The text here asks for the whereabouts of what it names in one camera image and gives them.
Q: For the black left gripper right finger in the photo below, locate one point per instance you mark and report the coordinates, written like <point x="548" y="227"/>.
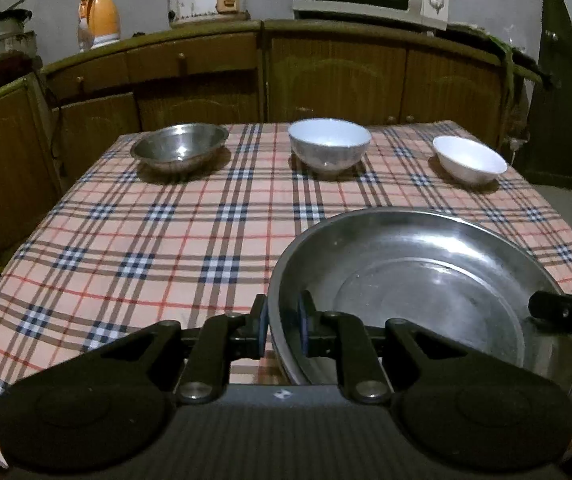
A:
<point x="343" y="338"/>

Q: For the brown wooden cabinet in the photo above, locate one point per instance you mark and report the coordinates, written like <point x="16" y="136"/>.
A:
<point x="55" y="122"/>

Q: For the small steel bowl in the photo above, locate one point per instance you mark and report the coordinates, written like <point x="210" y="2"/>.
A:
<point x="179" y="149"/>

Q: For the small white shallow bowl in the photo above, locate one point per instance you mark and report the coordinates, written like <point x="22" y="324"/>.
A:
<point x="468" y="161"/>

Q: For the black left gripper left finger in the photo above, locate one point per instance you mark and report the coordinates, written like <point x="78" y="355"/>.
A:
<point x="212" y="349"/>

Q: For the white deep porcelain bowl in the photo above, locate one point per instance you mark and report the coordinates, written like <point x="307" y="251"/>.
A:
<point x="328" y="145"/>

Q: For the plaid checkered tablecloth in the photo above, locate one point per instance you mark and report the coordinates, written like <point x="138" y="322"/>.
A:
<point x="122" y="249"/>

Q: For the orange electric kettle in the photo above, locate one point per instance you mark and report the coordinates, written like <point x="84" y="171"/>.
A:
<point x="98" y="24"/>

